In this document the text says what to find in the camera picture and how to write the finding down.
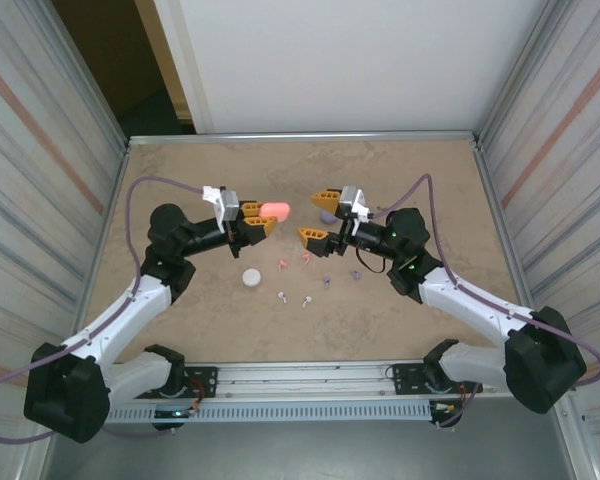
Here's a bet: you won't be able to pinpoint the aluminium table frame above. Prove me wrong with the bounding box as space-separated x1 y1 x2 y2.
69 130 549 362

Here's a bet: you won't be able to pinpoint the white slotted cable duct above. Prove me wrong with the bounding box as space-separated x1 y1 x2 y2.
104 399 434 424

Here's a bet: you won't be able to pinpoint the red orange base wires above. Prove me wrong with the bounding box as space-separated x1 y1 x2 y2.
437 380 482 417
185 378 207 417

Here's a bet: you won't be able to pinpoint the pink earbud charging case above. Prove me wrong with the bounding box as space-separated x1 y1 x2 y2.
258 200 291 223

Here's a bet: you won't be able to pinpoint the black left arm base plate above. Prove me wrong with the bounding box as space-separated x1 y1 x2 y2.
129 366 219 400

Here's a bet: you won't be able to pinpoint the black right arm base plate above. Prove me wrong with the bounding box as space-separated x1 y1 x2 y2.
387 362 481 399

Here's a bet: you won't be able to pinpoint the aluminium corner post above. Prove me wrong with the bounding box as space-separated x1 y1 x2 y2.
472 0 576 151
27 0 131 154

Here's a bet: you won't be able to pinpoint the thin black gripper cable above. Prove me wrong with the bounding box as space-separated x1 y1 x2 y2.
355 246 388 276

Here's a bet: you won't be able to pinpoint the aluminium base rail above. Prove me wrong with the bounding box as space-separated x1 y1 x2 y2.
107 360 511 401

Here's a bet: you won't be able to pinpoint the beige door jamb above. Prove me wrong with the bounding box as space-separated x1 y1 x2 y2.
133 0 197 122

